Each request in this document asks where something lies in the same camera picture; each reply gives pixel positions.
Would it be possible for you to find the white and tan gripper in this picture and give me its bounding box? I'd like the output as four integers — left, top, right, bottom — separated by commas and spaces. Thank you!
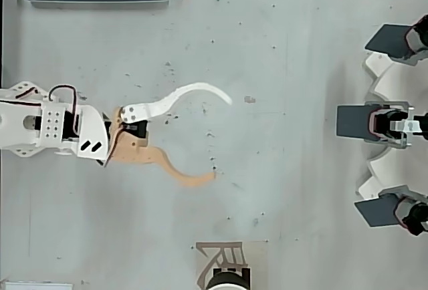
77, 82, 233, 189

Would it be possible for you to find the black paper cup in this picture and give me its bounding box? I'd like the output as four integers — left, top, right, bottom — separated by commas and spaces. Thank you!
205, 267, 250, 290

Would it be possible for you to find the printed paper mat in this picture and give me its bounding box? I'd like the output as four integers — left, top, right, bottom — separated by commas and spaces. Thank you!
195, 240, 268, 290

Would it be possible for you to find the grey dispenser flap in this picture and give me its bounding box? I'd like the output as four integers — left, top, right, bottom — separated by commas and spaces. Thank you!
364, 23, 412, 60
336, 104, 375, 139
354, 193, 401, 229

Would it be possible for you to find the white dispenser machine base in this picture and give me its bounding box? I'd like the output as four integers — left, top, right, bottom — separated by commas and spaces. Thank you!
356, 52, 428, 200

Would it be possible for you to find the red black arm cable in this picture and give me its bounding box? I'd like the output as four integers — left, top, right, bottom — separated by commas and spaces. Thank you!
48, 84, 80, 134

